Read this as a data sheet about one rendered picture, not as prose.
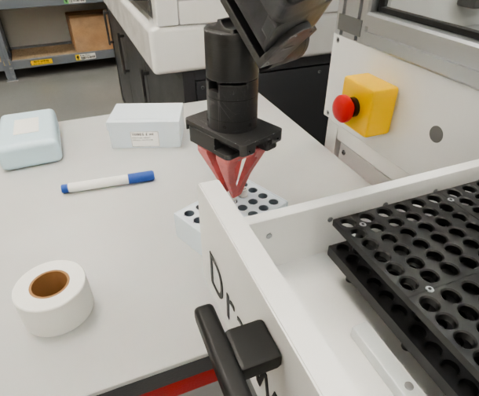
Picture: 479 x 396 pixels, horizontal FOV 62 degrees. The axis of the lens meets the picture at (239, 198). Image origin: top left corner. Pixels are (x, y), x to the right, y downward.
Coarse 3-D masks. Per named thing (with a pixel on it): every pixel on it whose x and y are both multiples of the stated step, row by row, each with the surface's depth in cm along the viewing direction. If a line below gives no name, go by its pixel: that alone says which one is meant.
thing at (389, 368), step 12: (360, 324) 30; (360, 336) 30; (372, 336) 30; (360, 348) 30; (372, 348) 29; (384, 348) 29; (372, 360) 29; (384, 360) 28; (396, 360) 28; (384, 372) 28; (396, 372) 27; (396, 384) 27; (408, 384) 26
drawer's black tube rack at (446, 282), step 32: (448, 192) 36; (384, 224) 32; (416, 224) 32; (448, 224) 33; (352, 256) 34; (416, 256) 29; (448, 256) 29; (384, 288) 30; (448, 288) 27; (384, 320) 29; (416, 320) 28; (416, 352) 26; (448, 352) 26; (448, 384) 24
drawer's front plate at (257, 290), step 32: (224, 192) 31; (224, 224) 28; (224, 256) 29; (256, 256) 25; (224, 288) 31; (256, 288) 23; (288, 288) 23; (224, 320) 34; (256, 320) 25; (288, 320) 21; (288, 352) 21; (320, 352) 20; (256, 384) 28; (288, 384) 22; (320, 384) 18; (352, 384) 18
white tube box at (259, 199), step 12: (252, 192) 54; (264, 192) 54; (192, 204) 52; (240, 204) 52; (252, 204) 52; (264, 204) 52; (276, 204) 52; (180, 216) 50; (192, 216) 50; (180, 228) 50; (192, 228) 48; (192, 240) 49
